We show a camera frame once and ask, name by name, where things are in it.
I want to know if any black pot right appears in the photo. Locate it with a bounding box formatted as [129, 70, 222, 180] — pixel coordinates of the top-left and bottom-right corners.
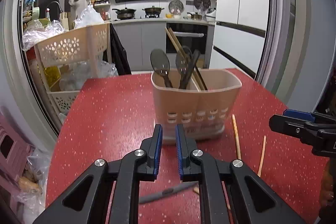
[142, 6, 164, 18]

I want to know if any pink plastic stool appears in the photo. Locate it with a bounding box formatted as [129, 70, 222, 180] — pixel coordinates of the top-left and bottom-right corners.
[1, 114, 33, 213]

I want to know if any round steamer rack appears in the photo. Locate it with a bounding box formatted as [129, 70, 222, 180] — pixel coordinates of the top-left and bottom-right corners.
[169, 0, 184, 15]

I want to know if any beige plastic storage cart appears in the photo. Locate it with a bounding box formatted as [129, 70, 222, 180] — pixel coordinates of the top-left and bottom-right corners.
[34, 23, 117, 115]

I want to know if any chopstick with blue tip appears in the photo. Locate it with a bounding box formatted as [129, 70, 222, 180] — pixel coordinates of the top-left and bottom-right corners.
[165, 28, 202, 91]

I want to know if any black hanging apron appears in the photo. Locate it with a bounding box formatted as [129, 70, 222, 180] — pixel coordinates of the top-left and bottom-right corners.
[110, 23, 131, 76]

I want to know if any chopstick with patterned tip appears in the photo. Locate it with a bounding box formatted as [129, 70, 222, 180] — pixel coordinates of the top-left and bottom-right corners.
[231, 114, 242, 160]

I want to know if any dark translucent spoon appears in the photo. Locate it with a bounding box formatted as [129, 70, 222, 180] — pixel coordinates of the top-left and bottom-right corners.
[150, 49, 173, 88]
[175, 46, 192, 83]
[179, 50, 200, 89]

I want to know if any plain wooden chopstick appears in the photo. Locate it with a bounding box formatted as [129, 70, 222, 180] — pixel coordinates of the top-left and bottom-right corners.
[257, 135, 266, 177]

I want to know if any black chopstick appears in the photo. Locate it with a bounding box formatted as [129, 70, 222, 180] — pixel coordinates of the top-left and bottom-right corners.
[195, 67, 207, 90]

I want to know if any beige utensil holder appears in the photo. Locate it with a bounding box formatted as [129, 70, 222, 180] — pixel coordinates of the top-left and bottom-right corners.
[151, 69, 242, 144]

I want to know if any clear plastic bag on cart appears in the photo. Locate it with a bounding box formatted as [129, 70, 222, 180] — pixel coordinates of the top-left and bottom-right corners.
[22, 19, 66, 51]

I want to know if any black wok left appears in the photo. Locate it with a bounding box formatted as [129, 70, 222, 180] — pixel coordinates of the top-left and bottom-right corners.
[112, 8, 136, 20]

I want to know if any black kitchen faucet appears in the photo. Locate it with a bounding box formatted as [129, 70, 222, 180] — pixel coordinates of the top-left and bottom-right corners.
[46, 1, 63, 21]

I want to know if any plastic bag with food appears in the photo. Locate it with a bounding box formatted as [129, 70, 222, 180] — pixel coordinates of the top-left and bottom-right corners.
[14, 148, 51, 216]

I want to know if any built-in black oven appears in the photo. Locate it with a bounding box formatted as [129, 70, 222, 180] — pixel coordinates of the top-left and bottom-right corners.
[166, 23, 208, 55]

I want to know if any person's right hand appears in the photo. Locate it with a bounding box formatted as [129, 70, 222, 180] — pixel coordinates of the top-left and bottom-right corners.
[319, 158, 335, 208]

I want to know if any white refrigerator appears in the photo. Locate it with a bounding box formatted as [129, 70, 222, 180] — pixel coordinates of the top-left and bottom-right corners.
[210, 0, 269, 79]

